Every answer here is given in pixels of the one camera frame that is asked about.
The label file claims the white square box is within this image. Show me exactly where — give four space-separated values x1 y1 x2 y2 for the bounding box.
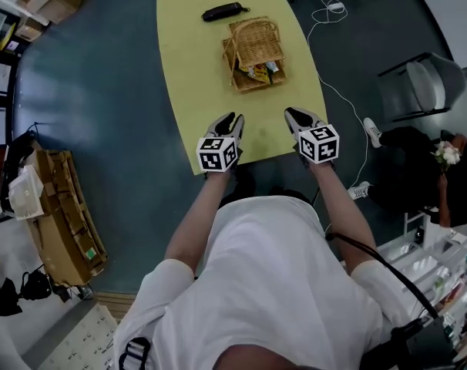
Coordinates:
8 163 45 221

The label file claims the person's left forearm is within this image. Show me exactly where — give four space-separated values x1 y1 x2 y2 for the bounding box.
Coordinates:
163 170 234 273

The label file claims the white flower bouquet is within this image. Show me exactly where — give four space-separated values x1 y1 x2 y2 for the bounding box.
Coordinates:
430 140 462 173

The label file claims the green yellow snack packet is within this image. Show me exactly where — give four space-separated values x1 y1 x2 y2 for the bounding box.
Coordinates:
239 63 271 82

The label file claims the white cable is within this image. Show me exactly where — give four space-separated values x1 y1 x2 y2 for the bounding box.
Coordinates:
306 0 369 234

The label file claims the black headset gear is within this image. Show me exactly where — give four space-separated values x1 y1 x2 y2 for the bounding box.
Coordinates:
0 270 53 318

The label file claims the long brown cardboard box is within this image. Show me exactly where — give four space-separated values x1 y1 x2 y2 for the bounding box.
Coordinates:
25 149 109 287

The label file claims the person's right forearm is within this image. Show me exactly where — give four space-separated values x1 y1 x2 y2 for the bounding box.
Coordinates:
312 162 377 275

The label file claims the grey chair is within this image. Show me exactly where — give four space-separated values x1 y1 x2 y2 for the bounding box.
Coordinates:
378 51 467 123

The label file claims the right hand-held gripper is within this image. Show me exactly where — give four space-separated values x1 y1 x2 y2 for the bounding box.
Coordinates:
284 107 341 168

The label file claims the white dotted board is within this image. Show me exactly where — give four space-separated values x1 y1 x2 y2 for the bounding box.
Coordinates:
36 302 119 370

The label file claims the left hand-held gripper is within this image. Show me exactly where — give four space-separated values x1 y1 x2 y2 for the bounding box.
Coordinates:
196 112 245 173

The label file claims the black grey device pack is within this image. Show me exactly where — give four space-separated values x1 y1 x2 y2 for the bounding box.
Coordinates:
389 316 456 370

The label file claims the black zip case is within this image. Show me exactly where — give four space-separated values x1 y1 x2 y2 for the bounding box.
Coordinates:
200 2 251 23

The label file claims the white storage shelf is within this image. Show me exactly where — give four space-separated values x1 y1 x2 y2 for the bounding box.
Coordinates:
375 206 467 365

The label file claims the small brown cardboard box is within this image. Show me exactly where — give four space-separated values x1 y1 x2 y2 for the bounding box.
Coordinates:
14 15 45 42

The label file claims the wooden slat ramp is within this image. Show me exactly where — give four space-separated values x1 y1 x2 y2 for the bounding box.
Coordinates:
94 291 138 321

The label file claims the black strap with buckle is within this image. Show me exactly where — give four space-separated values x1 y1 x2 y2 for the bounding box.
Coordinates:
118 337 152 370

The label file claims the person's white shirt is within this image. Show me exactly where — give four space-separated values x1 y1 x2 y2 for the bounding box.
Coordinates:
113 195 412 370

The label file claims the black bag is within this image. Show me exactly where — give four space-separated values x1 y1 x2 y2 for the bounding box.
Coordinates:
0 129 38 214

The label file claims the black cable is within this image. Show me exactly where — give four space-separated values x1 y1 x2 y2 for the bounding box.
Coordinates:
324 232 439 320

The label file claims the wicker basket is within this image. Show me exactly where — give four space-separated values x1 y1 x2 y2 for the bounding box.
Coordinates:
221 15 287 93

